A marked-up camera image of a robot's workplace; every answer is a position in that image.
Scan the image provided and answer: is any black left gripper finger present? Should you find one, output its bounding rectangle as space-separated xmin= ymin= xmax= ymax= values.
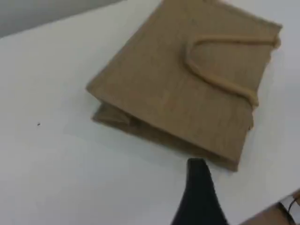
xmin=171 ymin=157 xmax=229 ymax=225

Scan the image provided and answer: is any brown jute tote bag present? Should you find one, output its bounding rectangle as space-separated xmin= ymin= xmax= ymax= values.
xmin=85 ymin=0 xmax=284 ymax=173

